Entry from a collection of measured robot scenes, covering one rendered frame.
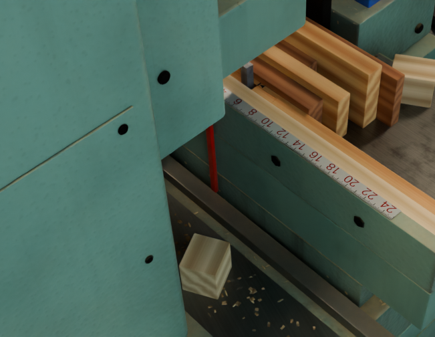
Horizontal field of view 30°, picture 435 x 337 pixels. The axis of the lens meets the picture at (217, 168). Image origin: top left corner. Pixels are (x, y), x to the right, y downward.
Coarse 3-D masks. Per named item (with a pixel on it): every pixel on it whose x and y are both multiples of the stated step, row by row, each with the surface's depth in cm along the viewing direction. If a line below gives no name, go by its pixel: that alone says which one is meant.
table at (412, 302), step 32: (352, 128) 82; (384, 128) 81; (416, 128) 81; (224, 160) 84; (384, 160) 78; (416, 160) 78; (256, 192) 82; (288, 192) 77; (288, 224) 81; (320, 224) 76; (352, 256) 75; (384, 288) 73; (416, 288) 69; (416, 320) 72
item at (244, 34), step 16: (224, 0) 69; (240, 0) 69; (256, 0) 69; (272, 0) 71; (288, 0) 73; (304, 0) 74; (224, 16) 68; (240, 16) 69; (256, 16) 71; (272, 16) 72; (288, 16) 74; (304, 16) 76; (224, 32) 69; (240, 32) 70; (256, 32) 72; (272, 32) 74; (288, 32) 75; (224, 48) 70; (240, 48) 72; (256, 48) 73; (224, 64) 71; (240, 64) 73
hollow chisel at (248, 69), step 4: (248, 64) 79; (252, 64) 79; (244, 68) 79; (248, 68) 79; (252, 68) 79; (244, 72) 79; (248, 72) 79; (252, 72) 80; (244, 76) 80; (248, 76) 80; (252, 76) 80; (244, 80) 80; (248, 80) 80; (252, 80) 80; (244, 84) 81; (248, 84) 80; (252, 84) 81; (252, 88) 81
